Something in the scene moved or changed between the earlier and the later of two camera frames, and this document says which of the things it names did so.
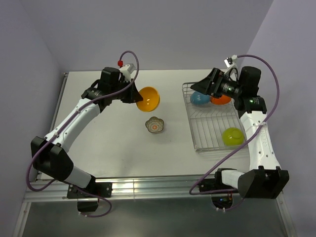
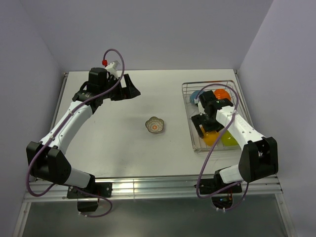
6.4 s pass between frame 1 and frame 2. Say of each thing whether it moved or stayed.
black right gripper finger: moved
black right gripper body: moved
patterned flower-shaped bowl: stayed
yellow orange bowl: moved
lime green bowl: stayed
